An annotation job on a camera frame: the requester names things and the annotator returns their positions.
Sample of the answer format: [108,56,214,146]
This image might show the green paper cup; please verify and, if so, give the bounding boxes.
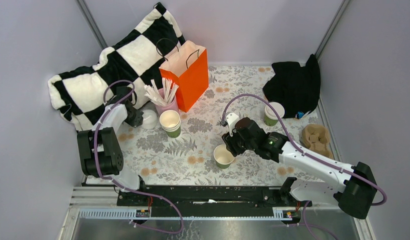
[213,144,235,169]
[264,102,285,127]

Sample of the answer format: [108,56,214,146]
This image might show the white plastic cup lid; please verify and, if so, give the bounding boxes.
[265,102,285,120]

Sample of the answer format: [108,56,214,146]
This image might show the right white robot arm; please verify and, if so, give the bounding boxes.
[222,113,377,219]

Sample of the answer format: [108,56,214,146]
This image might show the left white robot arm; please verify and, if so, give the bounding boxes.
[77,86,148,206]

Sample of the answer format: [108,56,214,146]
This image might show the stack of white lids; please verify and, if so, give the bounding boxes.
[142,109,158,130]

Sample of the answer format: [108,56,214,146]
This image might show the floral tablecloth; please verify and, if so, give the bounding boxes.
[117,66,319,186]

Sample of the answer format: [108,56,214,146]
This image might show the stack of green cups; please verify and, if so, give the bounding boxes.
[159,110,181,138]

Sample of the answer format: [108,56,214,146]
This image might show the pink straw holder cup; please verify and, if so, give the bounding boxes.
[144,77,179,116]

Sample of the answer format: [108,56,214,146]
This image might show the black white checkered pillow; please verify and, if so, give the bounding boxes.
[47,2,185,131]

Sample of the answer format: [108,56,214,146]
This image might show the brown cardboard cup carrier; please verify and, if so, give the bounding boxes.
[302,124,334,160]

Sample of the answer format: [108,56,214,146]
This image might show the black cloth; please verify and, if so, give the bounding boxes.
[263,54,321,119]

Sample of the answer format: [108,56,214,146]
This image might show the orange paper bag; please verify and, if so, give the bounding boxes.
[159,40,209,113]

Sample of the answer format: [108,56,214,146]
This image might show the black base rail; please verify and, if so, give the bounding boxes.
[116,185,305,218]

